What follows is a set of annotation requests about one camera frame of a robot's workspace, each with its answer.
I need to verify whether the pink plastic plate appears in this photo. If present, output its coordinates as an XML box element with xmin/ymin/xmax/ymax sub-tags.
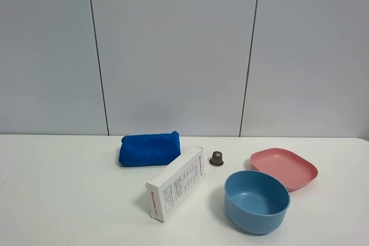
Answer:
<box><xmin>250</xmin><ymin>148</ymin><xmax>318</xmax><ymax>192</ymax></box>

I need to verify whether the blue towel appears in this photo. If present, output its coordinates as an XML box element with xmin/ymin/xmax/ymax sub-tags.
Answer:
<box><xmin>118</xmin><ymin>131</ymin><xmax>181</xmax><ymax>167</ymax></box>

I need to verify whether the blue plastic bowl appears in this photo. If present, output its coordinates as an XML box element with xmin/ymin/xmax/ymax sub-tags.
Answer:
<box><xmin>224</xmin><ymin>170</ymin><xmax>291</xmax><ymax>235</ymax></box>

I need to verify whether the white cardboard box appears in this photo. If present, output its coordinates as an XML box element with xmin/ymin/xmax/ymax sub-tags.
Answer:
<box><xmin>145</xmin><ymin>147</ymin><xmax>206</xmax><ymax>222</ymax></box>

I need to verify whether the brown coffee capsule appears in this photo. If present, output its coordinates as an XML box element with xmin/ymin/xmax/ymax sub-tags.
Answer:
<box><xmin>209</xmin><ymin>151</ymin><xmax>224</xmax><ymax>167</ymax></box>

